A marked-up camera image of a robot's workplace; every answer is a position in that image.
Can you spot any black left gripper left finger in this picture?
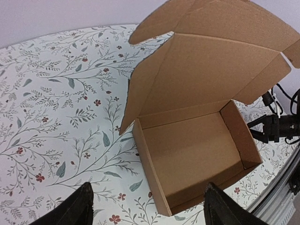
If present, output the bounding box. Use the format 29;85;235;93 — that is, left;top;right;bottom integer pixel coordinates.
31;182;94;225

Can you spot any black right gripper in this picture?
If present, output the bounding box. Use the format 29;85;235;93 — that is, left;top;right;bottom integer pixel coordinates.
247;114;300;143

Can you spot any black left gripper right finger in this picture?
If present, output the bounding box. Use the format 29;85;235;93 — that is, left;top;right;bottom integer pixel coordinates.
203;182;266;225

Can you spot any brown cardboard box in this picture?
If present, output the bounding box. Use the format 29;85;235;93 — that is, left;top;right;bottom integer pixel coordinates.
120;0;300;217

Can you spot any floral patterned table mat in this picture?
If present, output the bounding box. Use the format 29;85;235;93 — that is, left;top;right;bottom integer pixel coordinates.
0;23;300;225

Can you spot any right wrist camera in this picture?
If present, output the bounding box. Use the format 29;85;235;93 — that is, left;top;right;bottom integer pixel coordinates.
262;91;276;106

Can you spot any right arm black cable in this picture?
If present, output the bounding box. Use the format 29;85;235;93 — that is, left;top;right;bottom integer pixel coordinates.
269;83;300;145

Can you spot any aluminium front rail frame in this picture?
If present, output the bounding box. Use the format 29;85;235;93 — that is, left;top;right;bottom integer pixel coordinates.
247;146;300;225

